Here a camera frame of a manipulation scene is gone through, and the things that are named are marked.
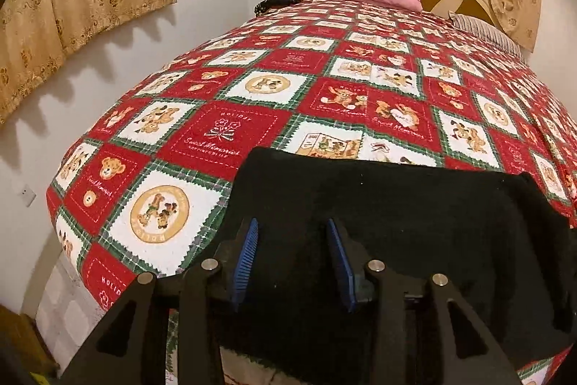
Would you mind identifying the striped pillow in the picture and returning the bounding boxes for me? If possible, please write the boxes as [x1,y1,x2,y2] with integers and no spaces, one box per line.
[448,12,526,61]

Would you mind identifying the dark cloth bundle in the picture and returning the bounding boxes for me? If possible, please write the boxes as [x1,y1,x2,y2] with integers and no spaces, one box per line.
[254,0,302,15]

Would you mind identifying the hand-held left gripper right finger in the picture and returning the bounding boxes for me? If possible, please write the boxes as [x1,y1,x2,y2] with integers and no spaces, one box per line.
[325,218,524,385]

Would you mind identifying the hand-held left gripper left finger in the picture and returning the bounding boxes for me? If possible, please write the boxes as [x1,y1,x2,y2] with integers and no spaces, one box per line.
[58,217,260,385]

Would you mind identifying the black pants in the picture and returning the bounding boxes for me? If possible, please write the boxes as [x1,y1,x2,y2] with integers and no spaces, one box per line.
[178,147,577,385]

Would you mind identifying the brown wooden furniture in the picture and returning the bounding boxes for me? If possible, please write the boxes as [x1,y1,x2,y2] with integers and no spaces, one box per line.
[0,304,59,385]

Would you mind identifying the red printed bear bedspread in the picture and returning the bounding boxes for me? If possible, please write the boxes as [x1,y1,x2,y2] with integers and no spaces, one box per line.
[45,0,577,385]

